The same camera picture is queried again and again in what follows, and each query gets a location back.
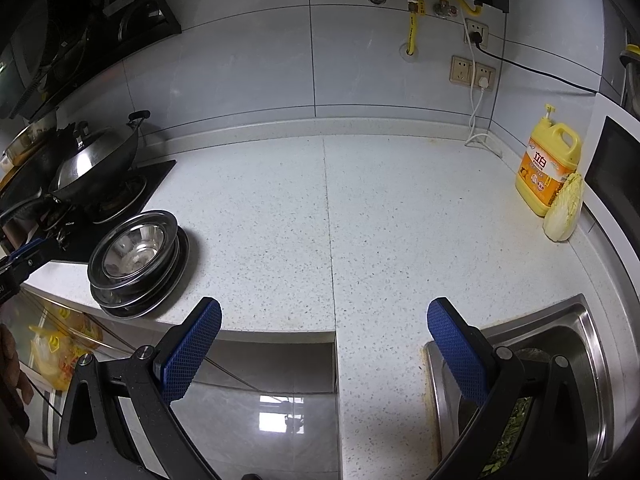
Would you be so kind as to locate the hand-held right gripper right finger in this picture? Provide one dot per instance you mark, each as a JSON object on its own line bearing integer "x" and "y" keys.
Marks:
{"x": 457, "y": 347}

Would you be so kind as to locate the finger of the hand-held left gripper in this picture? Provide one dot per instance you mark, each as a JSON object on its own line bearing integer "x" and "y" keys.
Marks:
{"x": 27, "y": 251}
{"x": 27, "y": 269}

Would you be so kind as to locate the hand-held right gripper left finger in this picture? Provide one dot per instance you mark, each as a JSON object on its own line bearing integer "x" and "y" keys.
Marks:
{"x": 192, "y": 345}

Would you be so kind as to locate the large steel bowl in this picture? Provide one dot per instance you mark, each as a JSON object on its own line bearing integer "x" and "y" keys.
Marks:
{"x": 97, "y": 267}

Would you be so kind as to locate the large steel plate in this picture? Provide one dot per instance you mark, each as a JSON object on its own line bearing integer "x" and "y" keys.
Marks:
{"x": 184, "y": 260}

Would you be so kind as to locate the person's left hand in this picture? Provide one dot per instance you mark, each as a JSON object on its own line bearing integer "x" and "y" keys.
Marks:
{"x": 12, "y": 360}

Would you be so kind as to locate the yellow plastic bag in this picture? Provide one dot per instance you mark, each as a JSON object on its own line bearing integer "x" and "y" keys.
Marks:
{"x": 55, "y": 360}

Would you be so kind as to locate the green vegetable scraps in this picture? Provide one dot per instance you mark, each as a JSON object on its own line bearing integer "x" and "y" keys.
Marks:
{"x": 515, "y": 430}

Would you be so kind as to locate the dark cooking pot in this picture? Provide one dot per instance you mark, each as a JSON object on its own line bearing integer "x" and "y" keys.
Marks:
{"x": 27, "y": 142}

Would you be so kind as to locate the steel wok lid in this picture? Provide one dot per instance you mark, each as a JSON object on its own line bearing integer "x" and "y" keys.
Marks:
{"x": 92, "y": 155}

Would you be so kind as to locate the steel sink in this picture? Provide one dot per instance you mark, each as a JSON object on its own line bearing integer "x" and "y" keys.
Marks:
{"x": 585, "y": 330}

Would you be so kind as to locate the black wok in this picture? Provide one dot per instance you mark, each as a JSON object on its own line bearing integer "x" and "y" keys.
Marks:
{"x": 122, "y": 152}

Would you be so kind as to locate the black gas stove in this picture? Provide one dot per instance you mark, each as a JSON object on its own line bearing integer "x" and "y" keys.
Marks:
{"x": 145, "y": 175}

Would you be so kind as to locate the napa cabbage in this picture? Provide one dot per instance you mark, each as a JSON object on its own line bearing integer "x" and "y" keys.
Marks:
{"x": 565, "y": 212}

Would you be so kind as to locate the yellow detergent bottle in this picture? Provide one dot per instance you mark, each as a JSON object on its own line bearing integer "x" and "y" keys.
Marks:
{"x": 542, "y": 170}

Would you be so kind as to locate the white microwave oven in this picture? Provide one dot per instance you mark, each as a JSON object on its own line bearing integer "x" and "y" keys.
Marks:
{"x": 615, "y": 175}

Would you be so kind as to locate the black range hood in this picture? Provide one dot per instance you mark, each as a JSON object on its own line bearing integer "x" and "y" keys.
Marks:
{"x": 85, "y": 25}

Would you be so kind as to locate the yellow lidded container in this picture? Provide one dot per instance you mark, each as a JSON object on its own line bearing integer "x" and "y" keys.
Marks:
{"x": 631, "y": 55}

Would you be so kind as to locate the white wall outlet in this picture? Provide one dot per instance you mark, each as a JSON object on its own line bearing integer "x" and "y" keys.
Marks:
{"x": 475, "y": 30}
{"x": 484, "y": 80}

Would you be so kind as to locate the beige wall outlet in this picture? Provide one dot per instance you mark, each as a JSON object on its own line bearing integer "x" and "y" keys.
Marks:
{"x": 461, "y": 70}

